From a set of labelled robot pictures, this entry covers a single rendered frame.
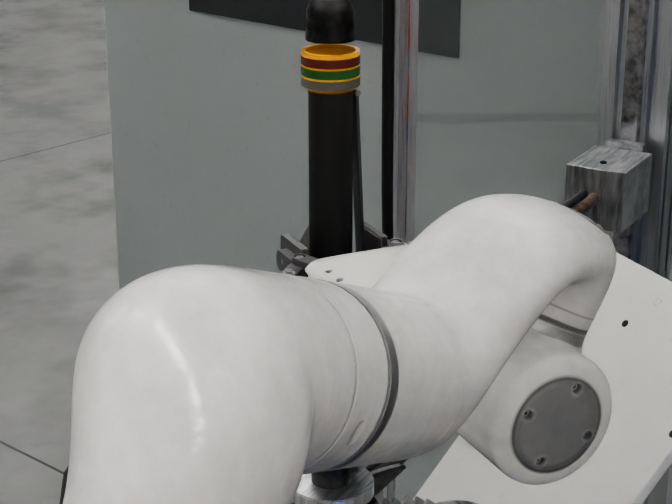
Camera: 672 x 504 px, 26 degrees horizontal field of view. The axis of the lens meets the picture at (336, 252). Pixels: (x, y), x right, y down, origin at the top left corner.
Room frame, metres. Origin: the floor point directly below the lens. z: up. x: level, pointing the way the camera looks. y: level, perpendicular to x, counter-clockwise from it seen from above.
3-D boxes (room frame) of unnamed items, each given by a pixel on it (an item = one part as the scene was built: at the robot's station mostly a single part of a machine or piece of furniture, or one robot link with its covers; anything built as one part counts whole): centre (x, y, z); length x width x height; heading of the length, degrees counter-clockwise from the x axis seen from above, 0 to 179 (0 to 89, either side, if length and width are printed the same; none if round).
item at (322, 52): (1.05, 0.00, 1.65); 0.04 x 0.04 x 0.03
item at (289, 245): (1.01, 0.04, 1.50); 0.07 x 0.03 x 0.03; 25
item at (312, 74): (1.05, 0.00, 1.65); 0.04 x 0.04 x 0.01
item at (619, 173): (1.59, -0.31, 1.39); 0.10 x 0.07 x 0.08; 150
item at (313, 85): (1.05, 0.00, 1.64); 0.04 x 0.04 x 0.01
